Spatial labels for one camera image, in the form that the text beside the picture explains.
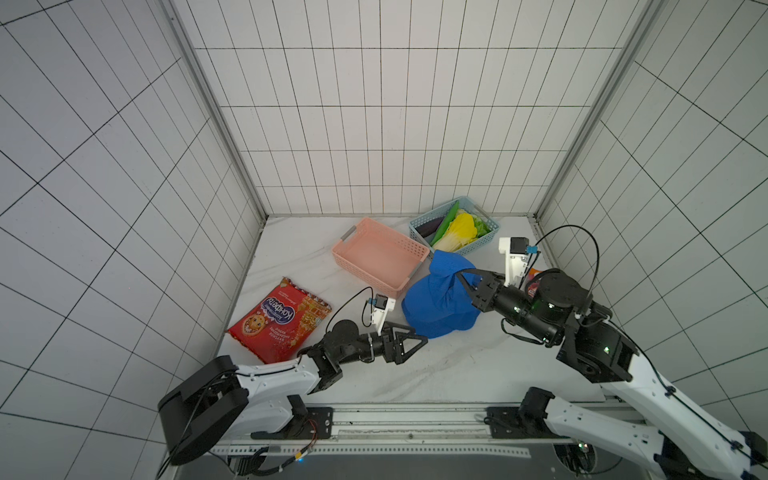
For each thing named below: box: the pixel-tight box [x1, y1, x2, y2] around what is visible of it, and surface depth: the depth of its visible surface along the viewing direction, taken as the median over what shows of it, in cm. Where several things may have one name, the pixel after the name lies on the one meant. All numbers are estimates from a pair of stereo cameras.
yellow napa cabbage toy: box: [432, 209, 478, 252], surface depth 106 cm
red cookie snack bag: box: [225, 277, 332, 365], surface depth 89 cm
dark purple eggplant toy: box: [415, 216, 445, 238], surface depth 112 cm
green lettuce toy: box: [473, 217, 491, 238], surface depth 108 cm
